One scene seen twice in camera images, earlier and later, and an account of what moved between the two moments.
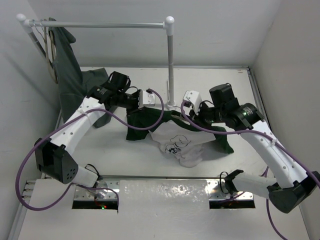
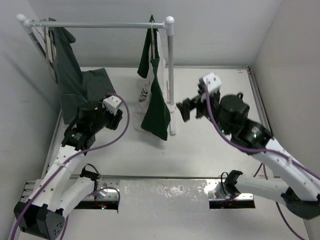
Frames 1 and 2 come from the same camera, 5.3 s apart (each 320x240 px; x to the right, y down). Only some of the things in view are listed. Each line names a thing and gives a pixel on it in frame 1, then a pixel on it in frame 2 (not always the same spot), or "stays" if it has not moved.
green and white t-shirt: x=176 y=137 to x=152 y=115
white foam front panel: x=154 y=210 stays
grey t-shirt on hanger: x=73 y=85 stays
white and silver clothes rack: x=168 y=24 stays
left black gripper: x=135 y=105 to x=113 y=119
